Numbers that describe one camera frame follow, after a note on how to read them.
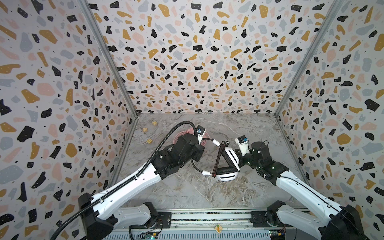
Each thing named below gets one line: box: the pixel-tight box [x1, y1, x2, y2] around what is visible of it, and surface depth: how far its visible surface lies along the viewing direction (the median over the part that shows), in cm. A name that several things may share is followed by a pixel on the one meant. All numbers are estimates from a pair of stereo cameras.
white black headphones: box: [191, 138, 241, 182], surface depth 63 cm
